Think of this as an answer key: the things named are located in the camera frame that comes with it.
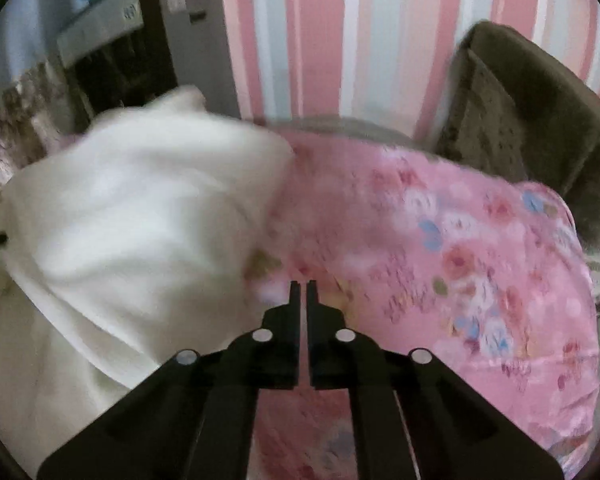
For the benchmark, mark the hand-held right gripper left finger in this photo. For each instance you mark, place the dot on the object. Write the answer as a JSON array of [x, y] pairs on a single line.
[[294, 315]]

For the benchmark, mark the cream white hoodie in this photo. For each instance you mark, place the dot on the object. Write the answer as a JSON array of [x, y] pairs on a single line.
[[130, 210]]

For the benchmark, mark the pink floral bed sheet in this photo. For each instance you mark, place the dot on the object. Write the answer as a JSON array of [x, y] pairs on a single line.
[[430, 260]]

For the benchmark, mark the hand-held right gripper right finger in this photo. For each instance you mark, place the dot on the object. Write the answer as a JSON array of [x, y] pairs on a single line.
[[312, 315]]

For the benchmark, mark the black and white water dispenser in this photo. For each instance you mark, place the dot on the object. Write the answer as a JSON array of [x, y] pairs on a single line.
[[190, 35]]

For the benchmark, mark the brown padded headboard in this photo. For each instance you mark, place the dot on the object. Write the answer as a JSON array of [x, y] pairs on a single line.
[[555, 135]]

